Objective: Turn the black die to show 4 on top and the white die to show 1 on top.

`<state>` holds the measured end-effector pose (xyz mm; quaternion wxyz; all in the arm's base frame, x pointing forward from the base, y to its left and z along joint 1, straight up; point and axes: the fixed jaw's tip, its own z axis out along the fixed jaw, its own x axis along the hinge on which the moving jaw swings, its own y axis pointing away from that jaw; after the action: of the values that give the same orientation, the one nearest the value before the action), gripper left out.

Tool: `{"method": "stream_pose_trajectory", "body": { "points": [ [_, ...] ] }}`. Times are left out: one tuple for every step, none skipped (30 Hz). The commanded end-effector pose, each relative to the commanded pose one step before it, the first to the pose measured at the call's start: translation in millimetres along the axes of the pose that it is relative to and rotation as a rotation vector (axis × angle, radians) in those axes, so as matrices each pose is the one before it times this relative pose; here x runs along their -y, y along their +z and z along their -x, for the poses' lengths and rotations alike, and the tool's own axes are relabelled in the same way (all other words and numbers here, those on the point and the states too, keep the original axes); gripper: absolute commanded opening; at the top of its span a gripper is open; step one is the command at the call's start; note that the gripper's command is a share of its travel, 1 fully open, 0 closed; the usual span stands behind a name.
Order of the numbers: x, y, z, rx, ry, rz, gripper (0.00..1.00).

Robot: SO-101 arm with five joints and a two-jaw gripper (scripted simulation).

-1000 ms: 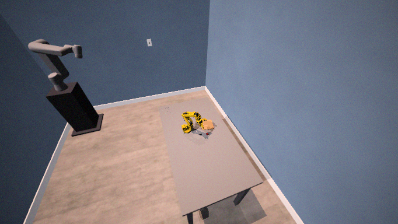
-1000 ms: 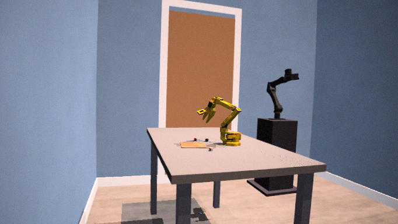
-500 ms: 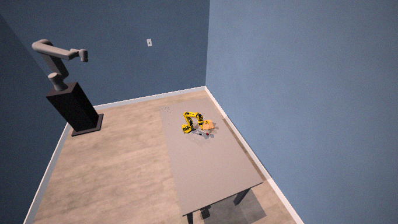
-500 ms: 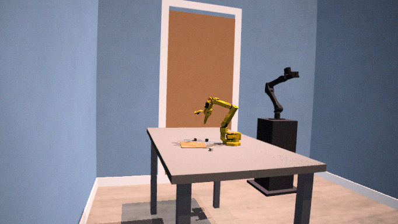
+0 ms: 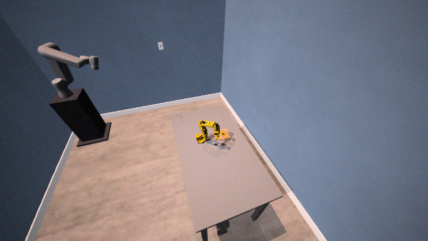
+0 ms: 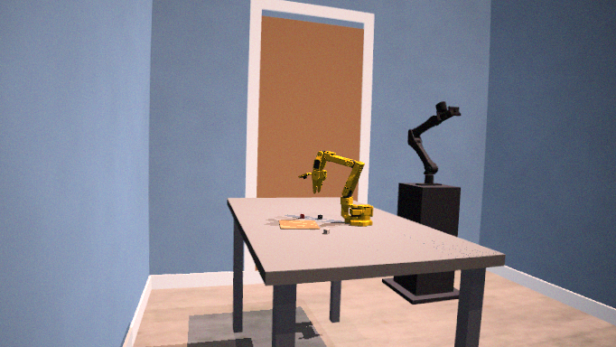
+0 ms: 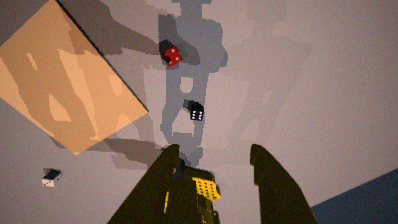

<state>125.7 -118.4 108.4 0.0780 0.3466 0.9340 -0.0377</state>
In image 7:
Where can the red die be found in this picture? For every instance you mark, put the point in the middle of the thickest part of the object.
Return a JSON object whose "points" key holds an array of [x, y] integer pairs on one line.
{"points": [[172, 56]]}

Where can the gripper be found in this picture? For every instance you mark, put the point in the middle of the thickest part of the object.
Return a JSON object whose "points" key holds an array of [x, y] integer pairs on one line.
{"points": [[281, 198]]}

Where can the orange flat mat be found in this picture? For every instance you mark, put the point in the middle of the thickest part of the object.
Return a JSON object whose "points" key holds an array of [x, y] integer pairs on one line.
{"points": [[53, 74]]}

